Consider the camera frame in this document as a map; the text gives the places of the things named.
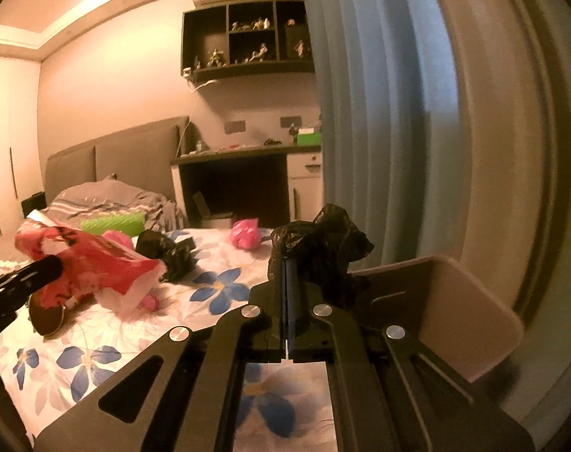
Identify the red white snack bag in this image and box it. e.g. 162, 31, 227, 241
14, 219, 167, 314

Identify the green foam roll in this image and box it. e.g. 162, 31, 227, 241
80, 212, 145, 237

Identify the pink plastic bag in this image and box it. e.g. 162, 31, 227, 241
229, 218, 262, 251

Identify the brown trash bin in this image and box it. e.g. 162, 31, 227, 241
354, 255, 523, 382

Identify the floral bed sheet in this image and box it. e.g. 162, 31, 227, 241
0, 225, 339, 452

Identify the black nightstand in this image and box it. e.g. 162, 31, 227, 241
21, 192, 46, 217

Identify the white wardrobe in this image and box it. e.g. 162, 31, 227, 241
0, 57, 43, 237

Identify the grey striped blanket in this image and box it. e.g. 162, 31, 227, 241
0, 179, 185, 275

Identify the small white bin under desk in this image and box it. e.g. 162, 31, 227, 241
192, 192, 233, 229

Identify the grey upholstered headboard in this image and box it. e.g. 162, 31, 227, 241
43, 116, 187, 201

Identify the dark desk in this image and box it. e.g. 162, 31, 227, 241
171, 145, 322, 228

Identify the white drawer cabinet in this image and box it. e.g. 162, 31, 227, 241
286, 152, 323, 221

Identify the green box on desk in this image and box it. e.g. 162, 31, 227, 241
295, 128, 322, 146

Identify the blue curtain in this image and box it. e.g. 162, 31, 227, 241
305, 0, 469, 267

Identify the beige curtain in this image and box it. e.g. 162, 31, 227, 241
439, 0, 571, 450

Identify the dark wall shelf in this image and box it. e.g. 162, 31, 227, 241
180, 0, 314, 85

